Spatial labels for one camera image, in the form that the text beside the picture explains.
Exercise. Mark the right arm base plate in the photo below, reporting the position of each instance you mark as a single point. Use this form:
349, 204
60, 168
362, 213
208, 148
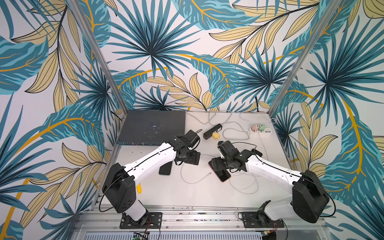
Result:
259, 220

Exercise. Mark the grey network switch box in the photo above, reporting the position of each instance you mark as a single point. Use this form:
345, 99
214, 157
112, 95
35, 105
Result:
151, 127

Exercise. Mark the left aluminium frame post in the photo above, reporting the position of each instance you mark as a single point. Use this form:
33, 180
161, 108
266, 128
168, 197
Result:
89, 35

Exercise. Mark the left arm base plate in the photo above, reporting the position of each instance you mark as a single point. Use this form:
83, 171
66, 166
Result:
151, 220

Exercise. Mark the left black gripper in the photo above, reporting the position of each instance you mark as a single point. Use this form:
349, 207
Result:
194, 159

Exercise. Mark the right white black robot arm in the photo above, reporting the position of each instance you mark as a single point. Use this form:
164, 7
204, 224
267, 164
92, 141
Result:
308, 197

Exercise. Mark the yellow plug adapter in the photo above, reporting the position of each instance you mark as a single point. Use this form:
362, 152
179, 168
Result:
216, 136

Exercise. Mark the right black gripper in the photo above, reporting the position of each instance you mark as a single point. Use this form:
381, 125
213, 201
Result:
217, 165

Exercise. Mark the aluminium front rail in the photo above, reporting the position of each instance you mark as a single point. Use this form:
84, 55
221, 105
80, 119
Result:
195, 223

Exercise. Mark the right aluminium frame post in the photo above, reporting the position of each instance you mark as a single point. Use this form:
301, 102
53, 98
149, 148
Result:
323, 21

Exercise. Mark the black smartphone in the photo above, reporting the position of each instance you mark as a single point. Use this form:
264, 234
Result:
165, 170

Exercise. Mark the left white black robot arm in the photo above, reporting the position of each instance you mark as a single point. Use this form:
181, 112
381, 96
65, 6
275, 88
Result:
120, 186

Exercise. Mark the aluminium frame post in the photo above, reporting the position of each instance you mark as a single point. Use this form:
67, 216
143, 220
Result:
89, 35
323, 21

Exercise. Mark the white power strip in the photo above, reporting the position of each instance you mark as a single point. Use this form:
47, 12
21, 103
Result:
264, 132

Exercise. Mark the yellow small object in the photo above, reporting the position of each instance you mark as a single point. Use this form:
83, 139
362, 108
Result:
139, 189

